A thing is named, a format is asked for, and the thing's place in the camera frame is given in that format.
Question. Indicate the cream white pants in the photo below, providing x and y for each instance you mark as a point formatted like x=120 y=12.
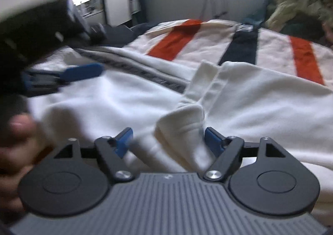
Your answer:
x=247 y=110

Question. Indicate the white garment with striped trim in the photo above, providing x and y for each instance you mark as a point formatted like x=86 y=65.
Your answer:
x=135 y=63

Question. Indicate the dark blue cloth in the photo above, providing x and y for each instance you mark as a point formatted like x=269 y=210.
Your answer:
x=130 y=34

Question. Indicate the white dresser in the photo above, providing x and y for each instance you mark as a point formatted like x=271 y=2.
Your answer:
x=93 y=16

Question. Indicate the orange and navy striped blanket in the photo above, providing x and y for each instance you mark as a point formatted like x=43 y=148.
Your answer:
x=273 y=47

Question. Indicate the person's left hand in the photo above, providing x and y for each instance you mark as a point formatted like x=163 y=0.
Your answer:
x=18 y=151

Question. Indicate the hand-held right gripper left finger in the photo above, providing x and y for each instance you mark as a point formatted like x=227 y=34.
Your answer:
x=123 y=144

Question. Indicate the black and white chair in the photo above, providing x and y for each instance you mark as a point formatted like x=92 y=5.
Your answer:
x=117 y=3

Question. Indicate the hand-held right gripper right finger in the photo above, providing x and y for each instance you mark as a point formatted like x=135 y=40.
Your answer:
x=213 y=141

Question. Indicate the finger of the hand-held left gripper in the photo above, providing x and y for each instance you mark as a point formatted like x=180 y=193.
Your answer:
x=83 y=71
x=96 y=33

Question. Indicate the olive green blanket pile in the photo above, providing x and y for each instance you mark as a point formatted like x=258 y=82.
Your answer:
x=301 y=3

